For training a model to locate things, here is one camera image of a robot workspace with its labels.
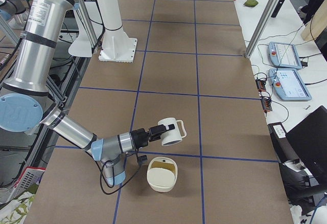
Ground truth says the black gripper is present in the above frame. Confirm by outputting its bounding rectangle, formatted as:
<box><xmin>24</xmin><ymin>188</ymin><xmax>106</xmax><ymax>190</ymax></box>
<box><xmin>130</xmin><ymin>124</ymin><xmax>175</xmax><ymax>150</ymax></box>

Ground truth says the beige cup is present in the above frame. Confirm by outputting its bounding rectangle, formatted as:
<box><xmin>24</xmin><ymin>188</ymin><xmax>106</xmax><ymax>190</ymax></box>
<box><xmin>147</xmin><ymin>156</ymin><xmax>178</xmax><ymax>193</ymax></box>

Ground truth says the green cloth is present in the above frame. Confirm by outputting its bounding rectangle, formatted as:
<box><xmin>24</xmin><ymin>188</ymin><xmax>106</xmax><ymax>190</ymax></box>
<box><xmin>243</xmin><ymin>0</ymin><xmax>259</xmax><ymax>8</ymax></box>

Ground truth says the brown table mat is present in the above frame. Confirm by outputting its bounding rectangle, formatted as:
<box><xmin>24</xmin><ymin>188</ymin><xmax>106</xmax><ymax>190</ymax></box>
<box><xmin>25</xmin><ymin>0</ymin><xmax>292</xmax><ymax>223</ymax></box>

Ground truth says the orange terminal block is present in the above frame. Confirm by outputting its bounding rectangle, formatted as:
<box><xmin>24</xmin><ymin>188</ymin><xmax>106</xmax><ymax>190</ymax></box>
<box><xmin>255</xmin><ymin>79</ymin><xmax>266</xmax><ymax>92</ymax></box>
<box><xmin>261</xmin><ymin>97</ymin><xmax>272</xmax><ymax>113</ymax></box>

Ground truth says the far teach pendant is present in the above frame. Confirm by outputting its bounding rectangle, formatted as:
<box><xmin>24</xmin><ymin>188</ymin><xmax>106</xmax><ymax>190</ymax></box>
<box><xmin>268</xmin><ymin>41</ymin><xmax>302</xmax><ymax>70</ymax></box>

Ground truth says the teach pendant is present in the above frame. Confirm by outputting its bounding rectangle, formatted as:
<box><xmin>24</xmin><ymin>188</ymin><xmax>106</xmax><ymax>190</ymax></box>
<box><xmin>268</xmin><ymin>68</ymin><xmax>312</xmax><ymax>101</ymax></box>
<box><xmin>268</xmin><ymin>41</ymin><xmax>302</xmax><ymax>70</ymax></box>

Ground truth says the black box with label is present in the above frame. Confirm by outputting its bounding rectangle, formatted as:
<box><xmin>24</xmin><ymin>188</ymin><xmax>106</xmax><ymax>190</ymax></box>
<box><xmin>267</xmin><ymin>122</ymin><xmax>298</xmax><ymax>163</ymax></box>

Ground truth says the wooden plank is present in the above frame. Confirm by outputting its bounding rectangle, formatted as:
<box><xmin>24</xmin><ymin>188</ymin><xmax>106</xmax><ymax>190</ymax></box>
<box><xmin>301</xmin><ymin>0</ymin><xmax>326</xmax><ymax>41</ymax></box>

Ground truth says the white perforated basket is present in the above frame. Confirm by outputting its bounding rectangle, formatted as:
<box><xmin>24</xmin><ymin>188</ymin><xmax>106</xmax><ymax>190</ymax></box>
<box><xmin>10</xmin><ymin>167</ymin><xmax>45</xmax><ymax>199</ymax></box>

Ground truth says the near teach pendant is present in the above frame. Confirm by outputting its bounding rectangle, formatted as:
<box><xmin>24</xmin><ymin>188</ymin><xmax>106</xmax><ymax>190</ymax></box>
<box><xmin>268</xmin><ymin>68</ymin><xmax>312</xmax><ymax>101</ymax></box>

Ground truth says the black laptop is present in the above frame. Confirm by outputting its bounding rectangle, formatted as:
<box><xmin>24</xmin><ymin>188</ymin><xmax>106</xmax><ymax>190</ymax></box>
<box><xmin>286</xmin><ymin>105</ymin><xmax>326</xmax><ymax>184</ymax></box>

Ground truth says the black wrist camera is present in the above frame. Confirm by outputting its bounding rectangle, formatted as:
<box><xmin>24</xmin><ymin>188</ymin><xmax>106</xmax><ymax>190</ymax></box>
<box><xmin>137</xmin><ymin>155</ymin><xmax>148</xmax><ymax>166</ymax></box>

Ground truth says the aluminium frame post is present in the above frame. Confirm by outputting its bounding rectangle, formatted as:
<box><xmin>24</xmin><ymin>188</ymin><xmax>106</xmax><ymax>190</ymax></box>
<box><xmin>244</xmin><ymin>0</ymin><xmax>279</xmax><ymax>59</ymax></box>

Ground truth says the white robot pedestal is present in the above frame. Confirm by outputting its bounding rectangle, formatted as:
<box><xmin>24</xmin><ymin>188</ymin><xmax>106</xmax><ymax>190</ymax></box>
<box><xmin>97</xmin><ymin>0</ymin><xmax>137</xmax><ymax>62</ymax></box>

